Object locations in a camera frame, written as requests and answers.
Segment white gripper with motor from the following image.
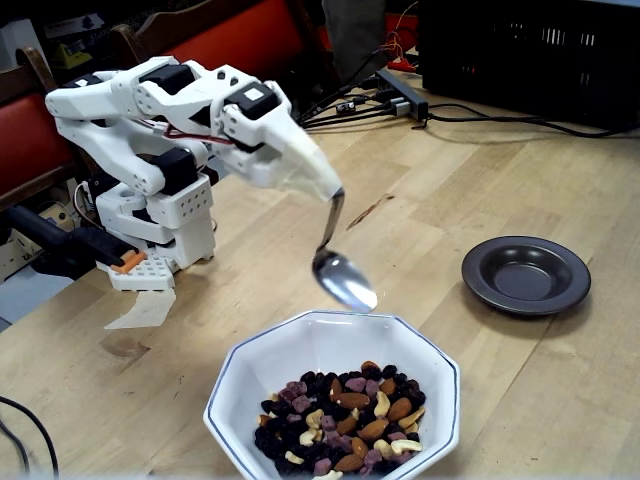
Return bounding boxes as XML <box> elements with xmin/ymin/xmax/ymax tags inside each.
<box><xmin>215</xmin><ymin>79</ymin><xmax>345</xmax><ymax>203</ymax></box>

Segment bent metal spoon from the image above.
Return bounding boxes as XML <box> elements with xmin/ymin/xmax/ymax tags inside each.
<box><xmin>311</xmin><ymin>187</ymin><xmax>379</xmax><ymax>314</ymax></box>

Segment brown almond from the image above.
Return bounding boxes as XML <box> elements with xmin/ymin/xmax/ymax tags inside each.
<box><xmin>331</xmin><ymin>392</ymin><xmax>372</xmax><ymax>410</ymax></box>

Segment white octagonal bowl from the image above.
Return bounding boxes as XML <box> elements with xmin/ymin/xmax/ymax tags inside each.
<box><xmin>202</xmin><ymin>309</ymin><xmax>461</xmax><ymax>480</ymax></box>

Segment dark brown plate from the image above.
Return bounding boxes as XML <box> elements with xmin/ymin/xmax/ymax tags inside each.
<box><xmin>460</xmin><ymin>235</ymin><xmax>592</xmax><ymax>317</ymax></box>

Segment grey usb hub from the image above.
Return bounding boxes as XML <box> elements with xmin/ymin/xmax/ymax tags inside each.
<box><xmin>374</xmin><ymin>68</ymin><xmax>430</xmax><ymax>123</ymax></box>

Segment wooden chair with red backrest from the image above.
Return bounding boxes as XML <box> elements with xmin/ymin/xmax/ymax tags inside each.
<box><xmin>110</xmin><ymin>0</ymin><xmax>341</xmax><ymax>116</ymax></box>

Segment grey trouser leg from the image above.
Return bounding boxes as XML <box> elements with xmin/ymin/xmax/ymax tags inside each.
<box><xmin>322</xmin><ymin>0</ymin><xmax>389</xmax><ymax>86</ymax></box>

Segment translucent tape flap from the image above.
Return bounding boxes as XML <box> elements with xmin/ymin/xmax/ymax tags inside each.
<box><xmin>103</xmin><ymin>288</ymin><xmax>177</xmax><ymax>330</ymax></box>

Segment trail mix heap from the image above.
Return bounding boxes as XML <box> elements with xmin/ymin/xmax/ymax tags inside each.
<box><xmin>253</xmin><ymin>360</ymin><xmax>427</xmax><ymax>479</ymax></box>

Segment black clamp with orange tips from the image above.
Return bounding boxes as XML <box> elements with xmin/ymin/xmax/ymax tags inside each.
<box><xmin>3</xmin><ymin>204</ymin><xmax>147</xmax><ymax>281</ymax></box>

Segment black plastic crate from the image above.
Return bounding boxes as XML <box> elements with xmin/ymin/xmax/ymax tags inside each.
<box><xmin>417</xmin><ymin>0</ymin><xmax>640</xmax><ymax>130</ymax></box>

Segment yellow box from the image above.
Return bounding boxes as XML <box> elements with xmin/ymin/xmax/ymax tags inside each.
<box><xmin>53</xmin><ymin>42</ymin><xmax>94</xmax><ymax>70</ymax></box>

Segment box with blue logo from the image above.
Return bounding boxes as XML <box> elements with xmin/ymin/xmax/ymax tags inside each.
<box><xmin>42</xmin><ymin>13</ymin><xmax>106</xmax><ymax>40</ymax></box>

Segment wooden chair with red seat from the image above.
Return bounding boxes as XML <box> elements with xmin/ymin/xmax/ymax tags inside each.
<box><xmin>0</xmin><ymin>47</ymin><xmax>81</xmax><ymax>211</ymax></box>

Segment cardboard box with print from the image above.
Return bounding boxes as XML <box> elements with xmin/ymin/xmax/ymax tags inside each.
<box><xmin>0</xmin><ymin>227</ymin><xmax>46</xmax><ymax>284</ymax></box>

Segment red servo wire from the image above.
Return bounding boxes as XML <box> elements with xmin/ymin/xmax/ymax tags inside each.
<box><xmin>144</xmin><ymin>119</ymin><xmax>236</xmax><ymax>147</ymax></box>

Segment black usb cable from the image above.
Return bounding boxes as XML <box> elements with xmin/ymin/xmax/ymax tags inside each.
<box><xmin>299</xmin><ymin>74</ymin><xmax>384</xmax><ymax>124</ymax></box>
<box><xmin>299</xmin><ymin>102</ymin><xmax>406</xmax><ymax>132</ymax></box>

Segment colourful jumper wires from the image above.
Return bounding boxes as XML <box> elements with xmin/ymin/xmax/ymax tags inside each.
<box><xmin>377</xmin><ymin>0</ymin><xmax>421</xmax><ymax>61</ymax></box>

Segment white perforated base plate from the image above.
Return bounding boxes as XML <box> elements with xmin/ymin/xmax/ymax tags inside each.
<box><xmin>97</xmin><ymin>249</ymin><xmax>177</xmax><ymax>292</ymax></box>

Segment thick black power cable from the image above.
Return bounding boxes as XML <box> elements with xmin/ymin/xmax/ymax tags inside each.
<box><xmin>424</xmin><ymin>102</ymin><xmax>640</xmax><ymax>139</ymax></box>

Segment thin black cable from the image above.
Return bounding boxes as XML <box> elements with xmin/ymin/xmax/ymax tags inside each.
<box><xmin>0</xmin><ymin>396</ymin><xmax>60</xmax><ymax>479</ymax></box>

